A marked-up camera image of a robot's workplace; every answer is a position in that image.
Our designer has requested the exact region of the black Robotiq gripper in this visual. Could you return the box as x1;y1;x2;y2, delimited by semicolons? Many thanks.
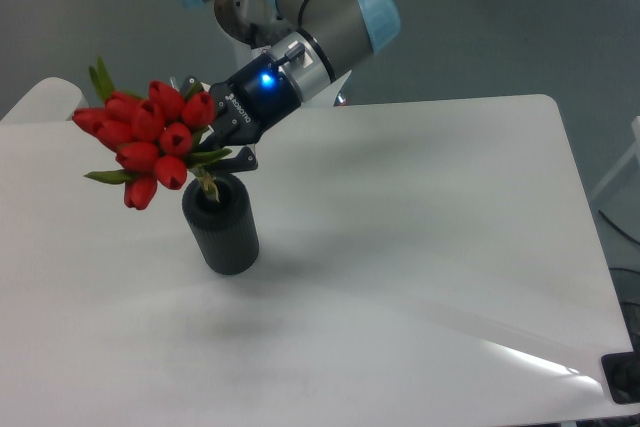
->
180;59;301;173

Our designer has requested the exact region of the red tulip bouquet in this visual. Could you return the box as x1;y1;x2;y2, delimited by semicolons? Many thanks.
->
71;58;230;210

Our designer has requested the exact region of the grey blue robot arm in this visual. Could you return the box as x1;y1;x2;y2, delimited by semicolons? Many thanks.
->
181;0;401;174

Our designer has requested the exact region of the dark grey ribbed vase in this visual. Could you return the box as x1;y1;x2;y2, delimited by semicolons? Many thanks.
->
182;174;260;276

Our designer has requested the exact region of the white chair back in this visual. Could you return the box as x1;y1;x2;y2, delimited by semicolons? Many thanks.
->
1;77;88;124

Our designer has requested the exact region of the black device at table edge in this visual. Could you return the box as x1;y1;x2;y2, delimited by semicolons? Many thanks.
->
601;352;639;405

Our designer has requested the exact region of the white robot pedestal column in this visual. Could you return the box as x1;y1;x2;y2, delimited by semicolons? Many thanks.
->
232;43;271;79

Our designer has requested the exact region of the black floor cable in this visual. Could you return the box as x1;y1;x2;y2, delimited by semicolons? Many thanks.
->
598;207;640;243

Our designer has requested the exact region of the white furniture frame right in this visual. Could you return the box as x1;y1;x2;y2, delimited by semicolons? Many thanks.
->
589;117;639;208

